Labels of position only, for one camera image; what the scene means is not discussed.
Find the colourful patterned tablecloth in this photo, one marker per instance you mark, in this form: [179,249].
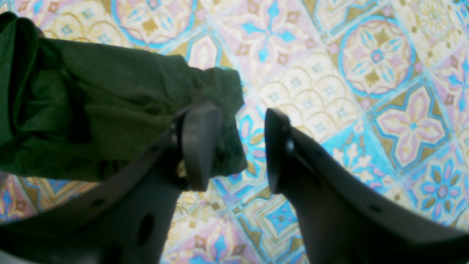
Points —
[381,84]

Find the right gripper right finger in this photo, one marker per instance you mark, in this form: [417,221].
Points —
[341,220]

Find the dark green long-sleeve shirt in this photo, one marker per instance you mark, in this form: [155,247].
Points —
[82,111]

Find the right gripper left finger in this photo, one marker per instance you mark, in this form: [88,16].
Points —
[126,219]

